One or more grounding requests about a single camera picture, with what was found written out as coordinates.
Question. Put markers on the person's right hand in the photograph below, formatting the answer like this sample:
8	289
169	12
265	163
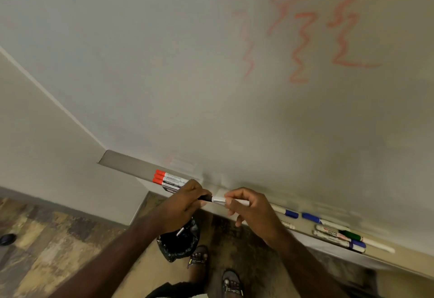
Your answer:
261	216

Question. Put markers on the black whiteboard marker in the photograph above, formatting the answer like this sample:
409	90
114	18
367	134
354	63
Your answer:
288	224
217	200

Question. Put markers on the blue whiteboard marker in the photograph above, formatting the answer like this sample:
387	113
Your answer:
291	214
357	249
358	243
180	232
310	217

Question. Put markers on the red whiteboard marker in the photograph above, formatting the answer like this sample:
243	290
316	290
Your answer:
158	177
160	173
157	181

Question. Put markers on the metal marker tray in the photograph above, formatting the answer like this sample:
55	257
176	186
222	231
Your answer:
125	163

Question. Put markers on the white whiteboard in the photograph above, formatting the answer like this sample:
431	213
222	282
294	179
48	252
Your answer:
169	70

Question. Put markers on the person's left forearm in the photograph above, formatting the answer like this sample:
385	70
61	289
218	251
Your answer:
112	264

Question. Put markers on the person's right forearm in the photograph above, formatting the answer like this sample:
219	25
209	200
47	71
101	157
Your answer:
305	270

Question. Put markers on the person's left sandaled foot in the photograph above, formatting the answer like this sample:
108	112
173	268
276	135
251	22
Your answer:
198	257

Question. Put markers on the person's white striped shirt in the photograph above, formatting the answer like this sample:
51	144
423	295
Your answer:
201	296

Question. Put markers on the person's black trousers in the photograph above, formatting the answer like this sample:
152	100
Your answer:
173	291

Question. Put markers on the black trash bin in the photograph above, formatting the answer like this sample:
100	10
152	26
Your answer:
179	247

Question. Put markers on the black office chair base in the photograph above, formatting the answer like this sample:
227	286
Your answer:
7	239

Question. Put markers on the black wall outlet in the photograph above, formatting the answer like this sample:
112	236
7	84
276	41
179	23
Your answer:
169	190

